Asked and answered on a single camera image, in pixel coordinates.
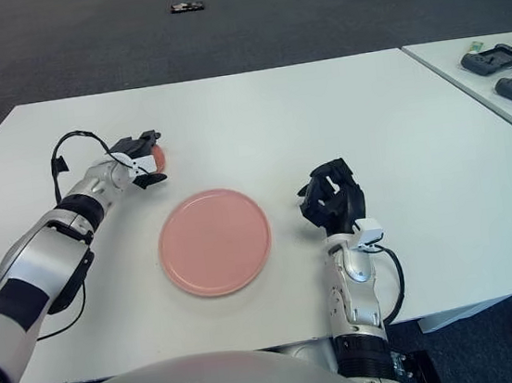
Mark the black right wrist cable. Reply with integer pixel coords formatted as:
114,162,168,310
374,241,411,326

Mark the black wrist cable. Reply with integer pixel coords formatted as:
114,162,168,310
374,241,411,326
46,124,143,203

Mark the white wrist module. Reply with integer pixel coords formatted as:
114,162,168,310
126,154,158,178
355,216,387,248

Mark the pink round plate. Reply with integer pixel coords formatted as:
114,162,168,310
151,182,278,304

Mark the red yellow apple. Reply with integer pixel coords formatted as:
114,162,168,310
149,144,169,173

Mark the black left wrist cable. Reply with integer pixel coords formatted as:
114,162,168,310
46,124,143,203

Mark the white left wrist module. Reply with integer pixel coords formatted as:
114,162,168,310
126,154,158,178

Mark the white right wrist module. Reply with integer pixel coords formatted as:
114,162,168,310
355,216,387,248

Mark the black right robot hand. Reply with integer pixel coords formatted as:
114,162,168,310
293,154,372,241

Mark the small dark tray on floor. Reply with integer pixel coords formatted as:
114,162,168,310
170,0,207,15

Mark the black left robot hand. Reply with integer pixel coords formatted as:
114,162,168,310
106,127,171,195

